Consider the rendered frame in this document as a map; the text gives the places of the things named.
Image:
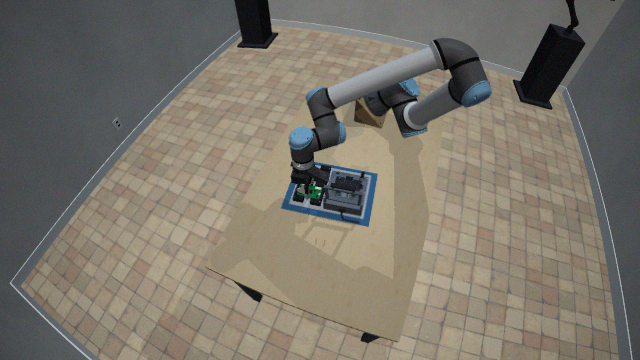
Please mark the green circuit board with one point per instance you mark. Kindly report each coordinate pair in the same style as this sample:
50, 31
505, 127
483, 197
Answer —
315, 192

